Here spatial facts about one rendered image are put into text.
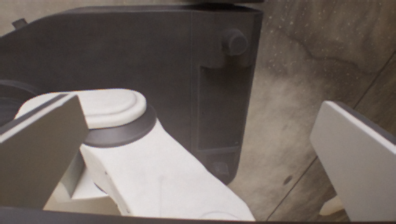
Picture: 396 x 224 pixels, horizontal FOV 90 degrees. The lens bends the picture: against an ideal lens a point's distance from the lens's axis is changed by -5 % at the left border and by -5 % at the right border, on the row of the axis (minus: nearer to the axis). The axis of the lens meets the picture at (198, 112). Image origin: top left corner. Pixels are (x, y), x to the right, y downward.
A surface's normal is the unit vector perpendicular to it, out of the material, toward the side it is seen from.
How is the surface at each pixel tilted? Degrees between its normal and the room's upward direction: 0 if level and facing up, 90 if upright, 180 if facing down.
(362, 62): 0
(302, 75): 0
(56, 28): 0
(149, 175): 90
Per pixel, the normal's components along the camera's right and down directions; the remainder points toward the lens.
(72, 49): 0.17, 0.52
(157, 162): 0.02, -0.85
